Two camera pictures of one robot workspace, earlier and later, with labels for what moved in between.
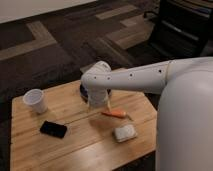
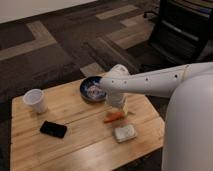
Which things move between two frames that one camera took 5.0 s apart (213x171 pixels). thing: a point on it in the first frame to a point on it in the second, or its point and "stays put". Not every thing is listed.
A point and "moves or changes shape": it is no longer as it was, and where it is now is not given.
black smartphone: [53, 129] stays put
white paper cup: [36, 99] stays put
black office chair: [181, 29] stays put
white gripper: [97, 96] to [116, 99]
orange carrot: [116, 114] moves or changes shape
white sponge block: [125, 133] stays put
